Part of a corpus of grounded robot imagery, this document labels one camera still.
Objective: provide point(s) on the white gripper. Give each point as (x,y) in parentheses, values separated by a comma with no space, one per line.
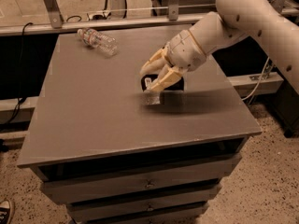
(186,51)

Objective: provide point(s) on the black rxbar chocolate bar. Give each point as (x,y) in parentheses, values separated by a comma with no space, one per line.
(147,84)

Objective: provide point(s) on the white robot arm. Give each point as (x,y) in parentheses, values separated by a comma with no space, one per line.
(233,21)

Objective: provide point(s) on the white power strip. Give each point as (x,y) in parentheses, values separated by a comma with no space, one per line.
(98,16)

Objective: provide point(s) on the clear plastic water bottle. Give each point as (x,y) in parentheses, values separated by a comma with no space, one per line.
(106,44)

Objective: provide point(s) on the grey drawer cabinet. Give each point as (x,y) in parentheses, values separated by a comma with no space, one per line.
(92,117)

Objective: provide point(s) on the top grey drawer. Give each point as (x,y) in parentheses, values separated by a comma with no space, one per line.
(93,187)

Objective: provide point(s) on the grey drawer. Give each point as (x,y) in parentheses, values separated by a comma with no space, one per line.
(157,216)
(148,200)
(93,187)

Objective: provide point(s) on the bottom grey drawer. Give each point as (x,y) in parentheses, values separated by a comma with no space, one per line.
(157,216)

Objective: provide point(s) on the middle grey drawer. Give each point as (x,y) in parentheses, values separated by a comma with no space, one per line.
(148,200)

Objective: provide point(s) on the black sneaker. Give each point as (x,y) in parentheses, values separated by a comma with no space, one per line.
(6,211)

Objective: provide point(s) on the metal guard rail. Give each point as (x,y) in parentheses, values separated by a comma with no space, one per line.
(56,24)

